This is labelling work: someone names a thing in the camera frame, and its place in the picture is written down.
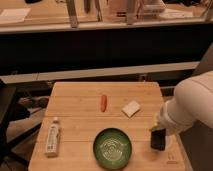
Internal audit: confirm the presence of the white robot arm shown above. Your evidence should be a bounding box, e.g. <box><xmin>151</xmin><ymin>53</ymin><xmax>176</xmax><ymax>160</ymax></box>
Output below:
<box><xmin>150</xmin><ymin>71</ymin><xmax>213</xmax><ymax>151</ymax></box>

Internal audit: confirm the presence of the green ceramic bowl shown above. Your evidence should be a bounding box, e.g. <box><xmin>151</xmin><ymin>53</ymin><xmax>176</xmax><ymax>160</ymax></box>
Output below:
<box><xmin>93</xmin><ymin>128</ymin><xmax>132</xmax><ymax>170</ymax></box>

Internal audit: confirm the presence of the white sponge block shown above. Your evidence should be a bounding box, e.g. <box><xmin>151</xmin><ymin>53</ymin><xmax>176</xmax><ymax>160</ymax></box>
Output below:
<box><xmin>122</xmin><ymin>101</ymin><xmax>141</xmax><ymax>117</ymax></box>

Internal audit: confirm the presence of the orange carrot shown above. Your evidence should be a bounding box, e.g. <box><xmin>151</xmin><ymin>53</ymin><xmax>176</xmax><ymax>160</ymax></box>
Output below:
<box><xmin>101</xmin><ymin>95</ymin><xmax>107</xmax><ymax>112</ymax></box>

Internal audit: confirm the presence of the wooden table top board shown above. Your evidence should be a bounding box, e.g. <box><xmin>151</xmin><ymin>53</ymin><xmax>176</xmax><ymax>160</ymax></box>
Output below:
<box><xmin>29</xmin><ymin>82</ymin><xmax>186</xmax><ymax>171</ymax></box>

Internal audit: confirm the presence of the white plastic bottle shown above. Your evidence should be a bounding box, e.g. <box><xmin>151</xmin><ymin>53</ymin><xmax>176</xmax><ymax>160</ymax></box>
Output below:
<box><xmin>45</xmin><ymin>117</ymin><xmax>60</xmax><ymax>157</ymax></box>

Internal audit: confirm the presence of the black office chair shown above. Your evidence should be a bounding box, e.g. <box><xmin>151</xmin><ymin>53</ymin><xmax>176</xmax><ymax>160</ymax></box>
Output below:
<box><xmin>0</xmin><ymin>79</ymin><xmax>41</xmax><ymax>166</ymax></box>

